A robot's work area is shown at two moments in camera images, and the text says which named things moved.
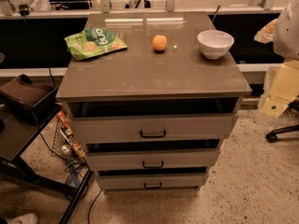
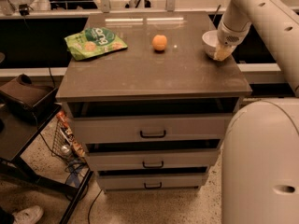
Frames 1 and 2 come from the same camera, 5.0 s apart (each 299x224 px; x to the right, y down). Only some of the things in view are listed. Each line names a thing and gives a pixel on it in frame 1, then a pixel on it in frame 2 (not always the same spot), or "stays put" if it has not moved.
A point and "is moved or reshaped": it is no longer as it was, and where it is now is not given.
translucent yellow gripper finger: [266, 34] to [230, 34]
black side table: [18, 132] stays put
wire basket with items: [64, 143] stays put
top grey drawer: [153, 127] stays put
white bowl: [215, 44] is moved or reshaped
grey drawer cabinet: [149, 95] stays put
